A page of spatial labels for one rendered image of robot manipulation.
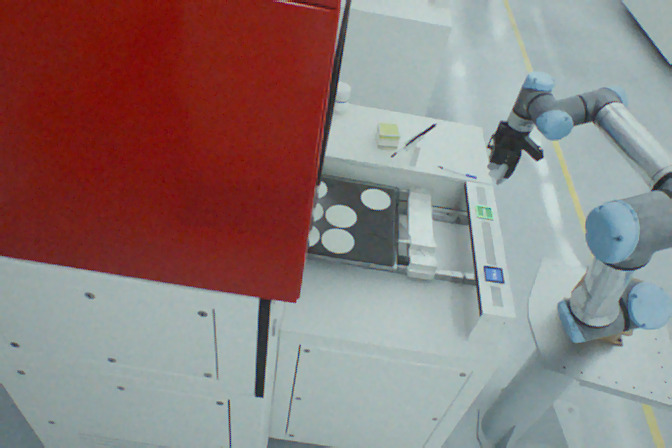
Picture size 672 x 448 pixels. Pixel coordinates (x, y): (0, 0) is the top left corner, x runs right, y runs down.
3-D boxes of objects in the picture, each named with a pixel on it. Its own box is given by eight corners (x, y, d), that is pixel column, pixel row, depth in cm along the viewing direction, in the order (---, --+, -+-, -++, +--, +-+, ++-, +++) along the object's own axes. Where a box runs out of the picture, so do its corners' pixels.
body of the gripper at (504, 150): (485, 148, 153) (500, 114, 145) (513, 153, 154) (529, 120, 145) (488, 164, 148) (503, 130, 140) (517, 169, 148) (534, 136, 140)
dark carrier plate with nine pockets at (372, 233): (278, 248, 152) (278, 246, 151) (296, 174, 176) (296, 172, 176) (392, 266, 153) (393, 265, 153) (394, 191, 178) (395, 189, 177)
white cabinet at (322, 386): (267, 447, 198) (278, 332, 141) (303, 259, 267) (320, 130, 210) (429, 470, 201) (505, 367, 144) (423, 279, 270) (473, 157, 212)
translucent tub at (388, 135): (376, 149, 181) (380, 133, 176) (374, 136, 186) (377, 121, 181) (397, 151, 182) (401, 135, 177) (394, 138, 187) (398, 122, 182)
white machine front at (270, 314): (255, 397, 127) (259, 301, 98) (302, 183, 184) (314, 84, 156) (267, 398, 127) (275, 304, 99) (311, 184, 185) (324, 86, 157)
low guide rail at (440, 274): (302, 257, 160) (303, 251, 158) (303, 252, 162) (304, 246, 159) (459, 283, 162) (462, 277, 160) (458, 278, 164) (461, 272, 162)
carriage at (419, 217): (406, 276, 157) (408, 270, 155) (406, 197, 183) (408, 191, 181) (432, 281, 157) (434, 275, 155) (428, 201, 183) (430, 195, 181)
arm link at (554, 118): (591, 110, 122) (570, 85, 129) (544, 122, 122) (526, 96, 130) (586, 135, 128) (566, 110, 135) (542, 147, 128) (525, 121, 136)
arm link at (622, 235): (622, 339, 136) (698, 224, 92) (567, 352, 137) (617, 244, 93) (601, 299, 143) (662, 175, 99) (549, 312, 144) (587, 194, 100)
